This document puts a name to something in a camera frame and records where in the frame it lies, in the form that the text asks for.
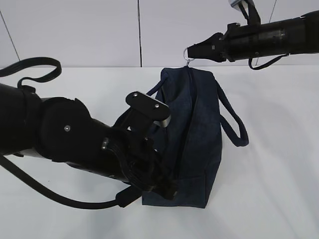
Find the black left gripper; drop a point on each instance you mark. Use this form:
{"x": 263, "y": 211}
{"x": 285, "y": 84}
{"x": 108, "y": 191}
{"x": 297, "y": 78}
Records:
{"x": 140, "y": 163}

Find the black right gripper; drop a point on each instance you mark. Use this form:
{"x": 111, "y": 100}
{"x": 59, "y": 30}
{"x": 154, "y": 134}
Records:
{"x": 215, "y": 48}

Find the navy blue lunch bag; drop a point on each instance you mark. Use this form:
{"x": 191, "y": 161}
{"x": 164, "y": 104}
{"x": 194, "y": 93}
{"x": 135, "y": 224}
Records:
{"x": 191, "y": 145}

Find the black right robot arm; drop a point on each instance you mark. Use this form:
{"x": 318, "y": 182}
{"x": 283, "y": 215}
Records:
{"x": 298, "y": 35}

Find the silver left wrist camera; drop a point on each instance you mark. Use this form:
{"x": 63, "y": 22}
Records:
{"x": 156, "y": 111}

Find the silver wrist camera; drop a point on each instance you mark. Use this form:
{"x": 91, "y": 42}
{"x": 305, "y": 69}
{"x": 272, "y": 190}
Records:
{"x": 156, "y": 111}
{"x": 237, "y": 4}

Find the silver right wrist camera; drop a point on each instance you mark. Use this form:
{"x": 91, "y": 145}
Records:
{"x": 237, "y": 4}

